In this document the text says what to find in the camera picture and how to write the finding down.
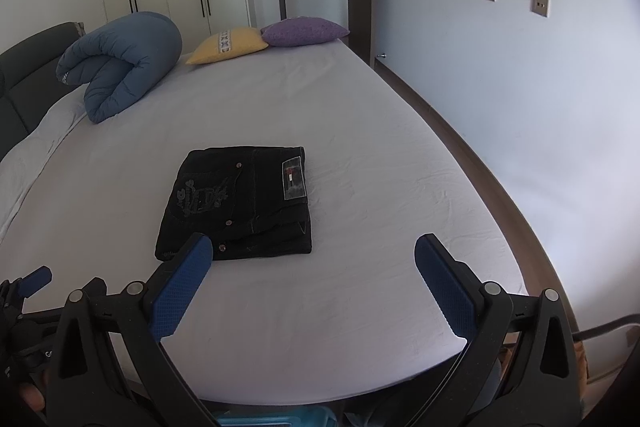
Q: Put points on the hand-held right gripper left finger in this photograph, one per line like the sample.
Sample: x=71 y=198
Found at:
x=185 y=292

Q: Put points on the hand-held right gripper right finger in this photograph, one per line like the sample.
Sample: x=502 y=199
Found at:
x=445 y=287

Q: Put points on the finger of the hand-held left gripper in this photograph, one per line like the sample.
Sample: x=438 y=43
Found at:
x=37 y=279

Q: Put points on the black pants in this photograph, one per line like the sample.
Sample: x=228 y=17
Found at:
x=235 y=197

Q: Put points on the person's left hand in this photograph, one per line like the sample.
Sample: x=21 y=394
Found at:
x=32 y=399

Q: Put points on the white pillow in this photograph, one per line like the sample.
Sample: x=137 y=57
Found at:
x=30 y=152

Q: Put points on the white bed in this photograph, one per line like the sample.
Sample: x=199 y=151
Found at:
x=350 y=157

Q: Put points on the dark grey headboard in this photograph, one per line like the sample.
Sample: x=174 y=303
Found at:
x=20 y=77

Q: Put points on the blue rolled duvet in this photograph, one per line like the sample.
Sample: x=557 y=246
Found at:
x=125 y=57

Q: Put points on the yellow pillow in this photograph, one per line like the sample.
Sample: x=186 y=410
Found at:
x=225 y=44

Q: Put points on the purple pillow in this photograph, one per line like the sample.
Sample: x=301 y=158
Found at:
x=300 y=32

